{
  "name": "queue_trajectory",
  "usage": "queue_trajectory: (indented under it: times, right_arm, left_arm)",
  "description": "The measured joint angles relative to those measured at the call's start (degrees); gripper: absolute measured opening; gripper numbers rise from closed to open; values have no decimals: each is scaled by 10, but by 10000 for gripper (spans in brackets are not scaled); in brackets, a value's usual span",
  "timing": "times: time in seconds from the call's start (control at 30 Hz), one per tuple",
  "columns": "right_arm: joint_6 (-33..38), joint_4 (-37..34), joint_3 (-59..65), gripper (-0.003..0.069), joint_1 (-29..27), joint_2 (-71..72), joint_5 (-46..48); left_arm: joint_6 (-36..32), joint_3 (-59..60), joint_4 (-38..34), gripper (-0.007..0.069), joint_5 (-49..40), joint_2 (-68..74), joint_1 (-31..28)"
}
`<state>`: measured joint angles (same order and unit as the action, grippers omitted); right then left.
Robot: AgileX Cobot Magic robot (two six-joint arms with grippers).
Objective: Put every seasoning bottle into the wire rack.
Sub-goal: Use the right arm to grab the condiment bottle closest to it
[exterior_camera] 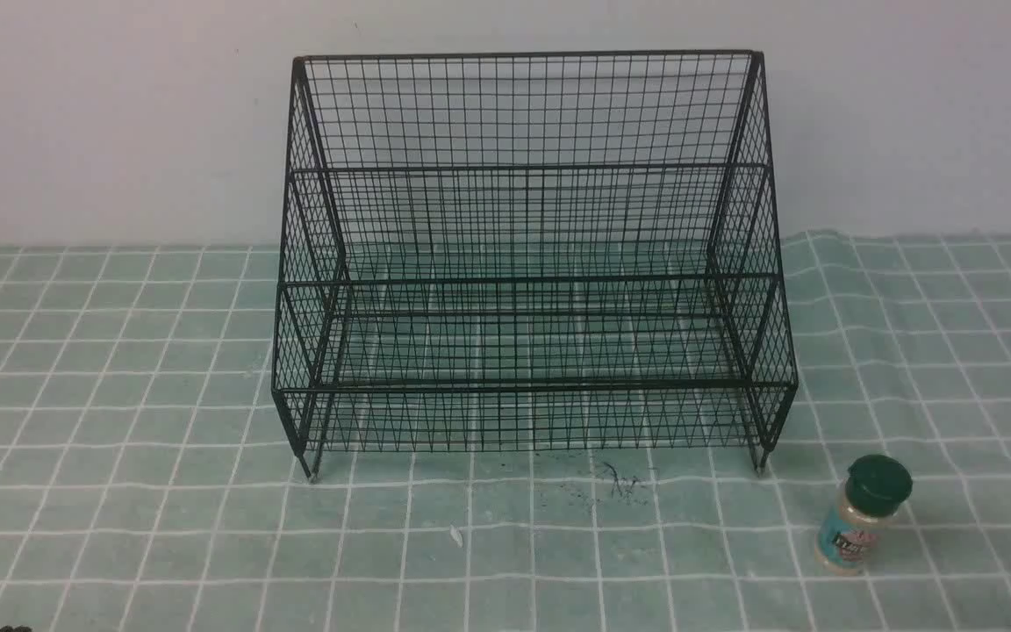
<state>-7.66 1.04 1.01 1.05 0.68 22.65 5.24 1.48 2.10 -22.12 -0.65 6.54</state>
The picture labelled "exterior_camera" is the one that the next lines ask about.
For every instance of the seasoning bottle with green cap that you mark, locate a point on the seasoning bottle with green cap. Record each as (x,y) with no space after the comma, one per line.
(875,488)

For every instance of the black wire mesh shelf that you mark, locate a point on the black wire mesh shelf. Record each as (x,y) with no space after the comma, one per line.
(505,252)

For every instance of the green checkered tablecloth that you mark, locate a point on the green checkered tablecloth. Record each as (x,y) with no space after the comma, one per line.
(146,483)

